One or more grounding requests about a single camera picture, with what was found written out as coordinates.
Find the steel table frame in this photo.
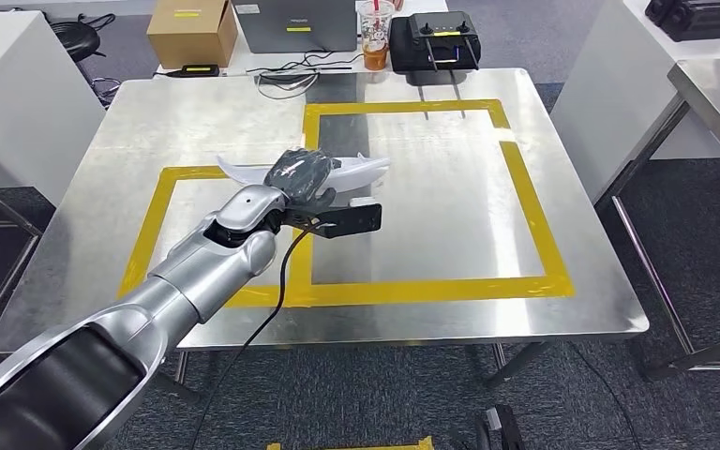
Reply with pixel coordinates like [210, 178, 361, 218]
[0, 171, 44, 365]

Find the brown cardboard box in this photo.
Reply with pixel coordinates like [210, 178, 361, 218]
[146, 0, 239, 69]

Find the grey laptop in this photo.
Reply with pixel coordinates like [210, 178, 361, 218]
[232, 0, 359, 54]

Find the black round stool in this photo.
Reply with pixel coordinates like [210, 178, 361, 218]
[49, 13, 119, 107]

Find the white table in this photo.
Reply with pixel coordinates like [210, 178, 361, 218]
[0, 10, 108, 209]
[548, 0, 720, 203]

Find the black remote controller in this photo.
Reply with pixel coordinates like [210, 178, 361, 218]
[389, 10, 482, 74]

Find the plastic iced tea cup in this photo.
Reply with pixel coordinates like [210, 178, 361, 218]
[355, 0, 397, 71]

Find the black laptop cable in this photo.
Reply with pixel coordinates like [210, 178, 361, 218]
[245, 49, 365, 79]

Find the white desk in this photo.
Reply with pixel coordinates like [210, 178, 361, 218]
[155, 0, 451, 79]

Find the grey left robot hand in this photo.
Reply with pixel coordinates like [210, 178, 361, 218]
[263, 147, 342, 209]

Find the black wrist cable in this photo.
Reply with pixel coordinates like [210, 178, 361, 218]
[188, 223, 324, 450]

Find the black flat yellow-labelled device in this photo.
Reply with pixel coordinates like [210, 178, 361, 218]
[167, 64, 220, 78]

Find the stainless steel workbench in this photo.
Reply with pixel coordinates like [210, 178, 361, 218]
[0, 67, 650, 389]

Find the coiled thin cable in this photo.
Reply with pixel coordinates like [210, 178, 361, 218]
[255, 69, 323, 102]

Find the yellow tape workbench marking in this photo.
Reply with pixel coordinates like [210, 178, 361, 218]
[116, 98, 576, 310]

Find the black equipment case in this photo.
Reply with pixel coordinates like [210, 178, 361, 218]
[644, 0, 720, 43]

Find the white plastic cover part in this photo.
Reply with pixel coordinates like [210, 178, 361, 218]
[216, 152, 392, 190]

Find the black floor cable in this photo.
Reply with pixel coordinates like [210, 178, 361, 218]
[567, 344, 647, 450]

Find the yellow floor tape square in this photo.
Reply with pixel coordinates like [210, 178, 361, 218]
[266, 436, 434, 450]

